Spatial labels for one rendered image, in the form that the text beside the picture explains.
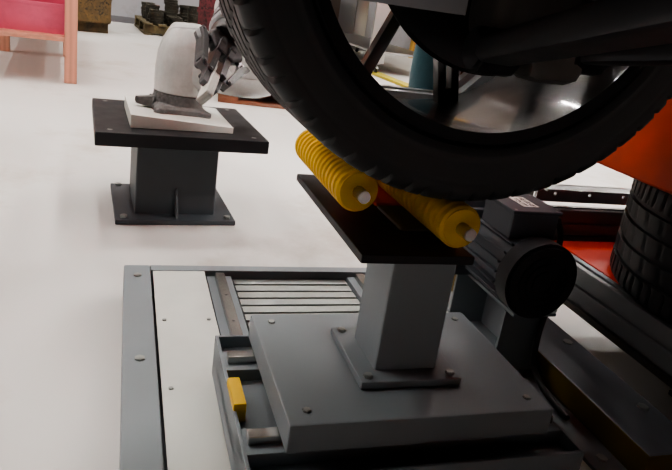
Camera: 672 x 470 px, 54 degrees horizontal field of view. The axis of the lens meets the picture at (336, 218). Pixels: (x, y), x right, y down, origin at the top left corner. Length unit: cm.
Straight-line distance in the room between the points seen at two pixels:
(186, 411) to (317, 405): 29
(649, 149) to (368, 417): 66
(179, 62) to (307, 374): 132
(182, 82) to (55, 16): 248
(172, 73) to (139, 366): 110
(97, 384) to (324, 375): 52
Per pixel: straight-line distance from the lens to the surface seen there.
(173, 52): 210
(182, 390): 118
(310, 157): 98
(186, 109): 212
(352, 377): 99
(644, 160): 123
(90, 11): 768
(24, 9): 453
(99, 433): 123
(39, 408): 129
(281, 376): 97
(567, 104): 92
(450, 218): 84
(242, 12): 72
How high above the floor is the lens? 75
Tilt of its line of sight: 19 degrees down
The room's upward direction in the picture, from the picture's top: 9 degrees clockwise
